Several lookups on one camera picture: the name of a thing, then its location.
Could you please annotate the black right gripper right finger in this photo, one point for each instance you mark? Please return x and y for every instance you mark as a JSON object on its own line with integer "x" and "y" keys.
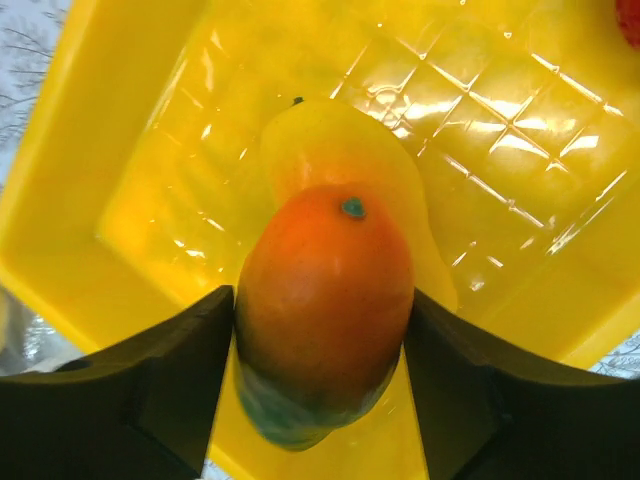
{"x": 487, "y": 409}

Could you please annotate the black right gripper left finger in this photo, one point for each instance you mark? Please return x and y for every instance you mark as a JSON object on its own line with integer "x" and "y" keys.
{"x": 143, "y": 408}

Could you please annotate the orange green fake mango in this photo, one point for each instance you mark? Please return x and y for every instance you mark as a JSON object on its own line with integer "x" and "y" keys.
{"x": 322, "y": 307}

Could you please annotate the yellow orange fake mango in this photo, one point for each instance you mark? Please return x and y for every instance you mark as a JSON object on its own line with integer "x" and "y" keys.
{"x": 324, "y": 141}

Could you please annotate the red fake apple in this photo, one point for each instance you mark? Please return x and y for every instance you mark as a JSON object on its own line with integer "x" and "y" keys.
{"x": 628, "y": 20}

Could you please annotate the yellow plastic tray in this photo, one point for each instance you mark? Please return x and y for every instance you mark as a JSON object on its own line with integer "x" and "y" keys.
{"x": 138, "y": 186}

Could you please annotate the floral table cloth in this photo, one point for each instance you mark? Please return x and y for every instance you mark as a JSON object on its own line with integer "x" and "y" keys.
{"x": 29, "y": 35}

